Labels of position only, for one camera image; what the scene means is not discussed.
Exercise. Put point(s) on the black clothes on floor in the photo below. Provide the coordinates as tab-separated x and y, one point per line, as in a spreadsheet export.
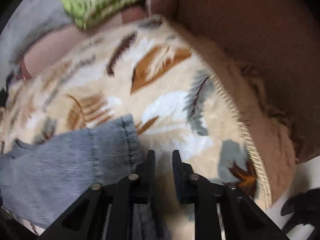
305	209

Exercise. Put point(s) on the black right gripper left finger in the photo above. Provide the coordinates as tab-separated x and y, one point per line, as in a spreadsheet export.
106	212

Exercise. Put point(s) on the pink brown bed sheet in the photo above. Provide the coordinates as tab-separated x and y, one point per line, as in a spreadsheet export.
279	37

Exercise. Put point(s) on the grey denim pants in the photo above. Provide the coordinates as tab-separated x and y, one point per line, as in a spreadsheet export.
40	181

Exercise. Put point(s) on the beige leaf print blanket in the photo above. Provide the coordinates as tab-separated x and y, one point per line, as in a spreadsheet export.
184	93

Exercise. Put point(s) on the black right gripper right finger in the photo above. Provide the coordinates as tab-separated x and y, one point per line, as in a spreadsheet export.
221	211

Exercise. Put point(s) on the grey quilted pillow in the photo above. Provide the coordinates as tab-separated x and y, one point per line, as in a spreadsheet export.
30	20

